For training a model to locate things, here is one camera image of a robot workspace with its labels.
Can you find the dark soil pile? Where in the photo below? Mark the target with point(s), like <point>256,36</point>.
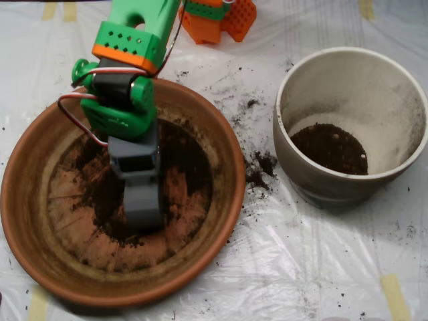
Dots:
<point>187,150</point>

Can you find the beige masking tape strip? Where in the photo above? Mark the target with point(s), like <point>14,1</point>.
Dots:
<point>70,11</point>
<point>366,10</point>
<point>396,297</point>
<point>38,304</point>
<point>49,11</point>

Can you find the white ceramic pot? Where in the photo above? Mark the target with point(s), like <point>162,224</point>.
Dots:
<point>368,83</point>

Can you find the clear plastic sheet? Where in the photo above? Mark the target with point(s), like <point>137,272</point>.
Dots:
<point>301,250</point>

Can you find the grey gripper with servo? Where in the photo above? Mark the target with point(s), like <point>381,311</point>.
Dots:
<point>134,154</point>

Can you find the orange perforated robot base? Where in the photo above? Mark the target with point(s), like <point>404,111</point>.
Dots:
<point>204,30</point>

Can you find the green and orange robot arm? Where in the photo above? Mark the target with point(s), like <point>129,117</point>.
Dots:
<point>133,10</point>

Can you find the terracotta saucer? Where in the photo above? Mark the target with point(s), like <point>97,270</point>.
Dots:
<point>20,200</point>

